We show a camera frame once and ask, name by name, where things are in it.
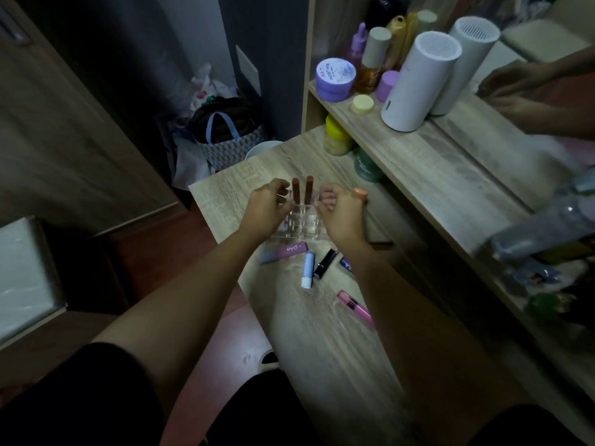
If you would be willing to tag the person's right hand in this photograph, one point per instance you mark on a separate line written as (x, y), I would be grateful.
(344, 220)

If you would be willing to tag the person's left hand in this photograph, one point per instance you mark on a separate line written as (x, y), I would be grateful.
(262, 213)

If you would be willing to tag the person's right fingers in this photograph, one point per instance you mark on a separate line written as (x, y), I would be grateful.
(327, 198)

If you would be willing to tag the person's left fingers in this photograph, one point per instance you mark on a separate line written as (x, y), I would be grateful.
(282, 192)

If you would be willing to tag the peach capped lipstick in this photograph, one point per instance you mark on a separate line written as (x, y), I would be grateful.
(361, 193)

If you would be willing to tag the clear acrylic lipstick organizer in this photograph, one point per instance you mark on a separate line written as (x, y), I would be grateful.
(302, 222)

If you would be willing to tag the person's left forearm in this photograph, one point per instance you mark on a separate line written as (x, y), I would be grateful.
(186, 301)

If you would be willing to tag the person's right forearm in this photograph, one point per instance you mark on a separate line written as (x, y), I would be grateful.
(418, 334)

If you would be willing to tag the brown lipstick tube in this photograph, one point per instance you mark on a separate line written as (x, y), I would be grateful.
(309, 188)
(295, 190)

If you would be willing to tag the white round bin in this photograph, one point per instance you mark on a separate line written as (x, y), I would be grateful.
(262, 149)

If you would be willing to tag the dark green jar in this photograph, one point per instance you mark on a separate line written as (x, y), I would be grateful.
(368, 166)

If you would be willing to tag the purple lip gloss tube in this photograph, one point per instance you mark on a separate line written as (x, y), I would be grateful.
(283, 252)

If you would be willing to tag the yellow lidded jar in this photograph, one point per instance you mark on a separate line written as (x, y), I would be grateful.
(338, 134)

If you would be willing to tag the black lipstick tube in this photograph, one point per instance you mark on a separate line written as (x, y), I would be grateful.
(325, 263)

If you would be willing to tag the dark blue small tube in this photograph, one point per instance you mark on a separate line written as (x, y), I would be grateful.
(345, 263)

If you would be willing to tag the light blue lip balm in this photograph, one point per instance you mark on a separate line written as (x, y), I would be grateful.
(307, 270)

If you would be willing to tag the patterned tote bag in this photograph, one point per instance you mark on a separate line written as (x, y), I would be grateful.
(230, 139)

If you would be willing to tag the wooden vanity shelf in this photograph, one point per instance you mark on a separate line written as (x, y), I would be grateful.
(418, 171)

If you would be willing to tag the small pale yellow jar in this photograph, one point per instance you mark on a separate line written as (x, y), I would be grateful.
(362, 104)

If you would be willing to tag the pink lip gloss tube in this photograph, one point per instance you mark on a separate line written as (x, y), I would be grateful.
(355, 308)

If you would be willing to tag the purple cream jar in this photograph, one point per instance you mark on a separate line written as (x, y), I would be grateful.
(335, 78)

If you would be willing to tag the small lilac capped jar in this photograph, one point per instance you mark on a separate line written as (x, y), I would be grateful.
(386, 85)

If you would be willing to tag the white plastic bag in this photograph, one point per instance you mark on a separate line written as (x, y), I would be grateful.
(209, 85)

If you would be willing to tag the white cylindrical device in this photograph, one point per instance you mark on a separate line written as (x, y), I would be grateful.
(416, 85)

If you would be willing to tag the amber bottle with beige cap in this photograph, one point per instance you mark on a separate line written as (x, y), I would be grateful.
(373, 60)

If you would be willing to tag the purple dropper bottle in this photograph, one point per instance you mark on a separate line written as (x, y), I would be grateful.
(358, 44)

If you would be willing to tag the person's slipper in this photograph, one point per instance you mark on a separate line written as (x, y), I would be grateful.
(269, 359)

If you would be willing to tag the yellow pump bottle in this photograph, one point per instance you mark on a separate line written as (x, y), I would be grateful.
(396, 39)

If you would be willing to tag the black bottle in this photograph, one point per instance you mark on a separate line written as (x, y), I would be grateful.
(386, 9)

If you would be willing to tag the vanity mirror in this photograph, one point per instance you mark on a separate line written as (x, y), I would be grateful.
(520, 134)

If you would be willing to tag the clear plastic bottle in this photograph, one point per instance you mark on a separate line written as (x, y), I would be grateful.
(544, 227)

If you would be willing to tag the wooden wardrobe door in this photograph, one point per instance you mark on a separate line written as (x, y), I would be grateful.
(60, 134)

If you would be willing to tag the green small bottle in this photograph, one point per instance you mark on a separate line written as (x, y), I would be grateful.
(551, 305)

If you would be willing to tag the white cushioned stool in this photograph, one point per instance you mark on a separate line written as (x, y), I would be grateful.
(25, 278)

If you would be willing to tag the person's black shorts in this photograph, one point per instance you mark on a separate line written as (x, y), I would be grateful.
(93, 399)

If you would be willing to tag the white wall socket plate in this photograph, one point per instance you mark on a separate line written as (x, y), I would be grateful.
(248, 69)

